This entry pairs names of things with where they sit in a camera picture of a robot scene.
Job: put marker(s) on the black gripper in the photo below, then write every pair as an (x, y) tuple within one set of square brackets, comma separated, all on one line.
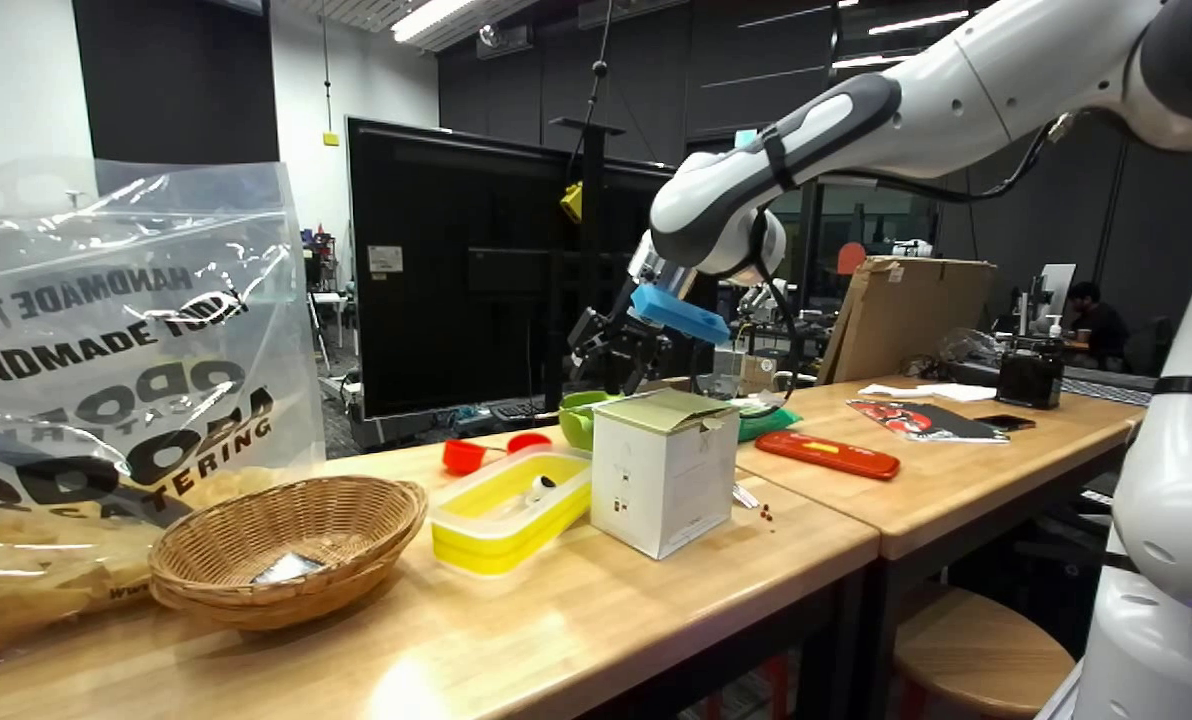
[(650, 354)]

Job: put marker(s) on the white cardboard box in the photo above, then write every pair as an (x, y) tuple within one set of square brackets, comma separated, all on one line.
[(661, 481)]

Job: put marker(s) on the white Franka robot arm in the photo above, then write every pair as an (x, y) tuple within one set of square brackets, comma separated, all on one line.
[(968, 94)]

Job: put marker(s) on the brown cardboard box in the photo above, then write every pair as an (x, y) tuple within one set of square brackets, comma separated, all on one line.
[(908, 321)]

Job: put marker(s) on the green plastic bowl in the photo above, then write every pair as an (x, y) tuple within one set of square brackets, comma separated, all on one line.
[(577, 420)]

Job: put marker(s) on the black monitor stand pole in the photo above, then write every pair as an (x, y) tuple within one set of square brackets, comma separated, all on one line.
[(591, 243)]

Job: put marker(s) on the yellow triangular tag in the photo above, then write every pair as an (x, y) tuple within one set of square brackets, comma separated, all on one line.
[(574, 203)]

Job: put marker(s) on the large black monitor screen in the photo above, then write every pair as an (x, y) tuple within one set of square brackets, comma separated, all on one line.
[(460, 264)]

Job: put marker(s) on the green wipes packet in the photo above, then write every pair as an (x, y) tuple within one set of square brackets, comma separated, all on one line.
[(772, 427)]

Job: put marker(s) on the yellow plastic tray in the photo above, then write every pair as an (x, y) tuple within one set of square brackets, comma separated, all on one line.
[(508, 527)]

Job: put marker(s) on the small loose screws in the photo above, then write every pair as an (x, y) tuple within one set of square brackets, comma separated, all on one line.
[(761, 504)]

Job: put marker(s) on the flat red case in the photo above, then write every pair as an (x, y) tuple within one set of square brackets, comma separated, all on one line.
[(831, 456)]

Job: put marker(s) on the white paper sheet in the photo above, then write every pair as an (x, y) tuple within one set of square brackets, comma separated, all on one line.
[(938, 392)]

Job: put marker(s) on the red and black magazine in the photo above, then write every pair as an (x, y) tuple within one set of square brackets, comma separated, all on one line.
[(940, 420)]

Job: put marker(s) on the woven wicker basket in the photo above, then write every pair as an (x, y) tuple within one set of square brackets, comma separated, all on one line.
[(282, 527)]

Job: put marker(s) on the long ceiling lamp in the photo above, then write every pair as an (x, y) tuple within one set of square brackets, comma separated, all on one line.
[(424, 16)]

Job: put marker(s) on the small white wrapped packet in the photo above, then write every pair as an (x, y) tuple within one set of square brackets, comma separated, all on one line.
[(288, 570)]

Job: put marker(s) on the black smartphone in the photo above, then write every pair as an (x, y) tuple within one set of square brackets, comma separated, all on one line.
[(1006, 420)]

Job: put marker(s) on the printed clear plastic bag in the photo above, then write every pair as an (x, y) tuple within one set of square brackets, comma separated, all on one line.
[(119, 347)]

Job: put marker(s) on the round wooden stool red legs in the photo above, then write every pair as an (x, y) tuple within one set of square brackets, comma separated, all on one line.
[(978, 654)]

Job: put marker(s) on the person in dark clothes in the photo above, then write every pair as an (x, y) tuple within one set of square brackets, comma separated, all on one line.
[(1092, 321)]

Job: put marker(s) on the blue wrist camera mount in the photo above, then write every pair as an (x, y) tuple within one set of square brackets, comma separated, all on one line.
[(676, 315)]

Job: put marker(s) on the black camera device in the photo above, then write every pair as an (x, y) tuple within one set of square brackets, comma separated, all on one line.
[(1029, 373)]

